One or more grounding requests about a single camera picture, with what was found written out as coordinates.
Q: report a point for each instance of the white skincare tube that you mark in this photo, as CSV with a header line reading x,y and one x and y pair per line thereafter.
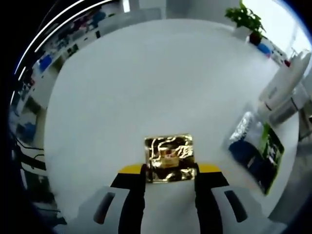
x,y
282,83

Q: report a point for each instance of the white skincare pump bottle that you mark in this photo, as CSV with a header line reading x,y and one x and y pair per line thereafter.
x,y
285,113

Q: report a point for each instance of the gold skincare sachet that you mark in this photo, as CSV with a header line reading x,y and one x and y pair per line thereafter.
x,y
169,156

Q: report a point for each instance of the blue storage crate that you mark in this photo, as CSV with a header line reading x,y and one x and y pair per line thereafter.
x,y
45,63

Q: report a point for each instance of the green potted plant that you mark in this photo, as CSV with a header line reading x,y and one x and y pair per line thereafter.
x,y
246,15

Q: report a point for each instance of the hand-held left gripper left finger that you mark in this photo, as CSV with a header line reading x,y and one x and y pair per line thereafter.
x,y
131,200

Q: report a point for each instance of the white plant pot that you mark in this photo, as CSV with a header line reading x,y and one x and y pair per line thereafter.
x,y
241,33

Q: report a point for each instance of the green blue skincare mask sachet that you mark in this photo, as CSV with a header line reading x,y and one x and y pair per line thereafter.
x,y
256,156

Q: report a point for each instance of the dark red vase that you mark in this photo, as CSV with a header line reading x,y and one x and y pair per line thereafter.
x,y
255,38

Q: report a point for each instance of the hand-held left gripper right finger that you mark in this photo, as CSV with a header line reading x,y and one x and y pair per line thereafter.
x,y
209,200

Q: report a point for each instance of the blue round object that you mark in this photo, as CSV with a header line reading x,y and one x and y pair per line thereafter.
x,y
264,50

